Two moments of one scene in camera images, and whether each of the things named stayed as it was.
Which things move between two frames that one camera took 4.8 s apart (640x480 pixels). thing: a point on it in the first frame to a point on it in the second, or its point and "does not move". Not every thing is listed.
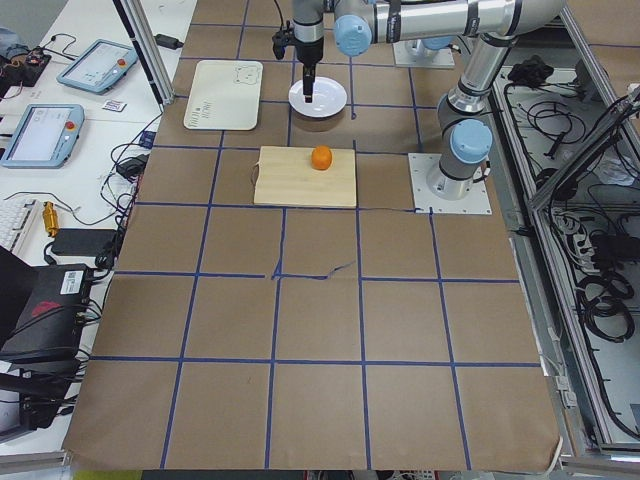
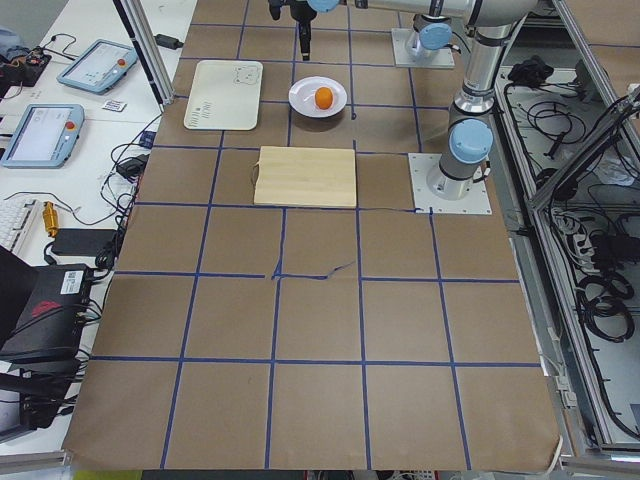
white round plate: [329, 98] does not move
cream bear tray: [225, 95] does not move
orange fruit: [321, 157] to [323, 97]
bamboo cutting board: [285, 175] does not move
